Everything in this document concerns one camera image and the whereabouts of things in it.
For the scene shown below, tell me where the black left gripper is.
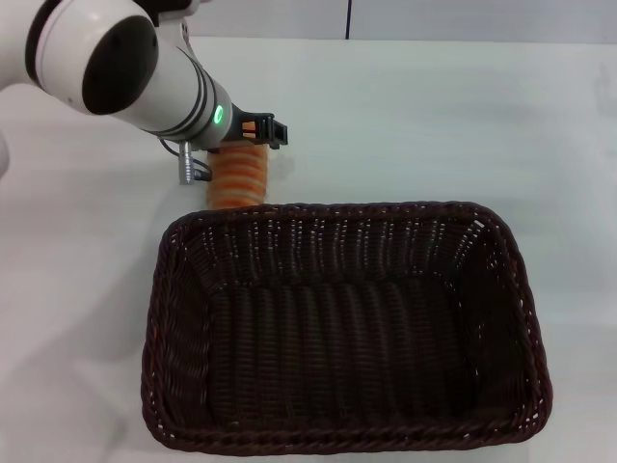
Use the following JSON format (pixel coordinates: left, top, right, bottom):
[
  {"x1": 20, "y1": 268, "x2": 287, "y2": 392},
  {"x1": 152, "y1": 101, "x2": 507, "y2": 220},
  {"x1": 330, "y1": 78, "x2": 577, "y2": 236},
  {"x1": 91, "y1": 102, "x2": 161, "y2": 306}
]
[{"x1": 222, "y1": 106, "x2": 291, "y2": 151}]

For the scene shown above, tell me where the orange striped bread loaf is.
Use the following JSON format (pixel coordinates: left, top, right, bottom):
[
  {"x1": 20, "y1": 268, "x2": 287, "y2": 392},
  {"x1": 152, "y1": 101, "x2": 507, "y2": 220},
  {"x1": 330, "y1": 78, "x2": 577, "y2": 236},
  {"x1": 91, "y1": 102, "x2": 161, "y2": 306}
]
[{"x1": 205, "y1": 120, "x2": 271, "y2": 212}]

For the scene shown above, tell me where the dark brown wicker basket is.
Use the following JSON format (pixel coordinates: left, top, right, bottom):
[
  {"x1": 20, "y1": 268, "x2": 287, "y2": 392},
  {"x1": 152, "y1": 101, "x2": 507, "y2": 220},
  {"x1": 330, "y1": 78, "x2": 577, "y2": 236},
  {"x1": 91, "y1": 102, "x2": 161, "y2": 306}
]
[{"x1": 140, "y1": 200, "x2": 554, "y2": 448}]

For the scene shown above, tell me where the grey left arm cable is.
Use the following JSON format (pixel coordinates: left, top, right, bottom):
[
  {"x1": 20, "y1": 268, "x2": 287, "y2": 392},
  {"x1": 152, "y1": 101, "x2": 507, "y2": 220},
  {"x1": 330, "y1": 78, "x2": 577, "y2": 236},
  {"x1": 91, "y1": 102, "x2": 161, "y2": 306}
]
[{"x1": 158, "y1": 136, "x2": 214, "y2": 182}]

